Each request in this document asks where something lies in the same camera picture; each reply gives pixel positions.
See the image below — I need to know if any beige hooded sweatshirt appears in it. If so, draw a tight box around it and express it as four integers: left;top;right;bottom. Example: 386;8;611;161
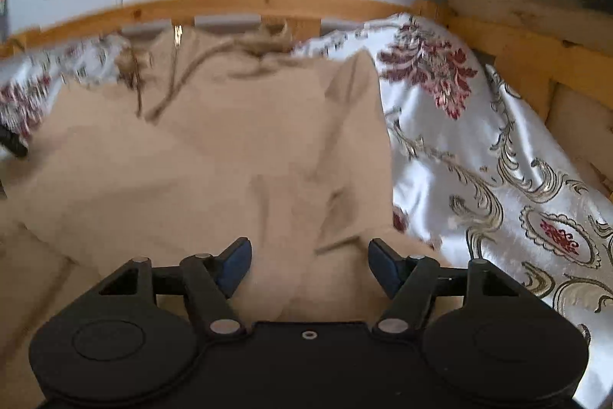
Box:
1;28;433;408

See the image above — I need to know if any white floral satin bedspread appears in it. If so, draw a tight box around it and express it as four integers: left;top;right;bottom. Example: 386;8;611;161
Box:
1;13;612;408

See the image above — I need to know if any wooden bed frame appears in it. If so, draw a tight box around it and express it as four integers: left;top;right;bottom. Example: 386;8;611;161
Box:
1;0;612;194

